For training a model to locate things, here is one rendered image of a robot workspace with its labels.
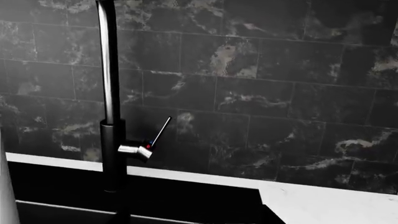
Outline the white water stream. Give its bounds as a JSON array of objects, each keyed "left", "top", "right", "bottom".
[{"left": 0, "top": 127, "right": 21, "bottom": 224}]

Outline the chrome faucet lever handle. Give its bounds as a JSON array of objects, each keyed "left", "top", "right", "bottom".
[{"left": 117, "top": 116, "right": 172, "bottom": 164}]

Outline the chrome and black sink faucet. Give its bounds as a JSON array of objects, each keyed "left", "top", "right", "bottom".
[{"left": 95, "top": 0, "right": 141, "bottom": 194}]

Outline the black kitchen sink basin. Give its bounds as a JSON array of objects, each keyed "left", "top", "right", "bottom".
[{"left": 6, "top": 161, "right": 287, "bottom": 224}]

